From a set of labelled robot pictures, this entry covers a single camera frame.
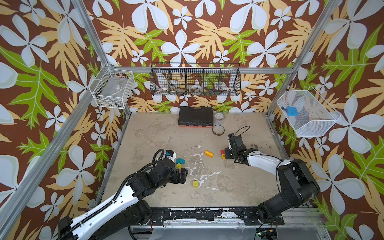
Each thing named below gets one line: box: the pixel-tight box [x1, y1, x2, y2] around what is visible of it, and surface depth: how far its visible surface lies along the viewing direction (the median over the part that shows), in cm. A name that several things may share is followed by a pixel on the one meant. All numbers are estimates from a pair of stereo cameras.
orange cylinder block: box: [204, 150, 215, 158], surface depth 98 cm
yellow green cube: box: [193, 180, 200, 188], surface depth 84 cm
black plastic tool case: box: [178, 106, 214, 128], surface depth 117 cm
